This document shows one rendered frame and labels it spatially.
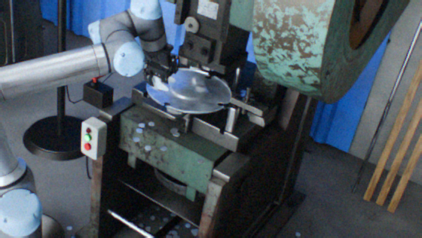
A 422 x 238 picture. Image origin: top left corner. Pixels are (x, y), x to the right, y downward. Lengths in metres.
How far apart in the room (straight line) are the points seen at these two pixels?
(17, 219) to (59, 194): 1.07
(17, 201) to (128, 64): 0.50
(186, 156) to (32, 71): 0.73
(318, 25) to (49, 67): 0.60
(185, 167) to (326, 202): 1.11
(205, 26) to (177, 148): 0.41
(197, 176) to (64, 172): 0.99
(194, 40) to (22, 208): 0.74
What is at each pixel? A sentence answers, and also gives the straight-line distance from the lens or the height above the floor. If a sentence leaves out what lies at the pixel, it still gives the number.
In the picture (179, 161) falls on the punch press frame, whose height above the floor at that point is 0.58.
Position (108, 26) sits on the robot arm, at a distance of 1.30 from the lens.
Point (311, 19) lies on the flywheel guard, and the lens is 1.18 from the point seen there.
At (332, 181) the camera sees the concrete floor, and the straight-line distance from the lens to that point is 2.86.
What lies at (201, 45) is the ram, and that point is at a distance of 1.69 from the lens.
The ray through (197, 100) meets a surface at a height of 0.78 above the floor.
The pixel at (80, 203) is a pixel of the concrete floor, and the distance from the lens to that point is 2.43.
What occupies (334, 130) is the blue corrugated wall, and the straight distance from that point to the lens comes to 3.05.
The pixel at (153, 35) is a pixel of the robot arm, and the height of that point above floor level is 1.10.
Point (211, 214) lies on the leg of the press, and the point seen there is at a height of 0.50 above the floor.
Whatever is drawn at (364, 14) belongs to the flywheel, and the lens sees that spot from 1.77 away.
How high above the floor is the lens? 1.66
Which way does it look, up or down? 31 degrees down
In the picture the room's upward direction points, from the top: 7 degrees clockwise
